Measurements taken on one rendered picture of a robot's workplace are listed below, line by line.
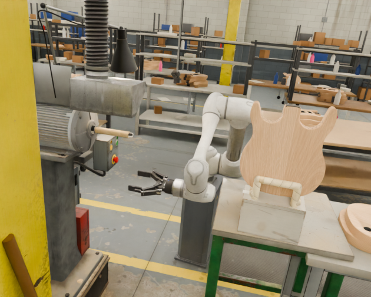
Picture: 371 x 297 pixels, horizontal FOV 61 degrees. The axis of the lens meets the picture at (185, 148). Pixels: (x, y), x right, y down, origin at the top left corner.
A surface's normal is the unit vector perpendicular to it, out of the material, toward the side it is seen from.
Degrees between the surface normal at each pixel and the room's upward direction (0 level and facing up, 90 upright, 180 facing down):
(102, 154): 90
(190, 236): 90
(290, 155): 90
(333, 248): 0
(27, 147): 90
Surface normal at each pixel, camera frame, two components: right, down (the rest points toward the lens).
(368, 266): 0.08, -0.93
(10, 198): 0.98, 0.15
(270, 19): -0.20, 0.33
